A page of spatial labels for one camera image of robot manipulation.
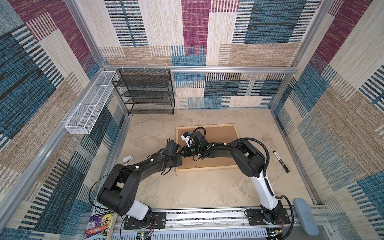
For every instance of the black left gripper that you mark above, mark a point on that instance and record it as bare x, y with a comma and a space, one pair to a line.
179, 162

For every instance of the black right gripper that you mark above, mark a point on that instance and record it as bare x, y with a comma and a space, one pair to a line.
187, 153

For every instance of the light wooden picture frame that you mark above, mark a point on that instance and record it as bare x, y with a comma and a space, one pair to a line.
177, 169

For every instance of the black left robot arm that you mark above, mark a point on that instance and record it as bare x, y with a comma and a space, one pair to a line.
118, 193

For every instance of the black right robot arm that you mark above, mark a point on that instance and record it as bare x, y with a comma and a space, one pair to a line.
252, 158

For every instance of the small white object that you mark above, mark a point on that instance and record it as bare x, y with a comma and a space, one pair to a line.
127, 159

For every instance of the black marker pen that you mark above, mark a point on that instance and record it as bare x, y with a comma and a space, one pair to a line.
281, 162

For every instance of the colourful treehouse book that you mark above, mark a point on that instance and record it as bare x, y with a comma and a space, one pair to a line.
98, 225

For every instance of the grey blue padded object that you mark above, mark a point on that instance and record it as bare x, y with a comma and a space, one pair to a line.
306, 217

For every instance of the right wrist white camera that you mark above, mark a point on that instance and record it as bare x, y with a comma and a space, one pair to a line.
187, 138

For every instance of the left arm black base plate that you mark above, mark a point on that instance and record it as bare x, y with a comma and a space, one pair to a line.
155, 220

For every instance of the aluminium front rail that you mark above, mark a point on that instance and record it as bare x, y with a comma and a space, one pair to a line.
232, 224

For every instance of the black wire mesh shelf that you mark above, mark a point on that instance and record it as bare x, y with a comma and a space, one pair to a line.
145, 91

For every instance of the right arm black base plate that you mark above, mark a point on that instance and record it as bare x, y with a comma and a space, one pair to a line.
256, 217

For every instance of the white wire mesh basket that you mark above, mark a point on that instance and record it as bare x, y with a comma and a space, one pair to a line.
86, 114

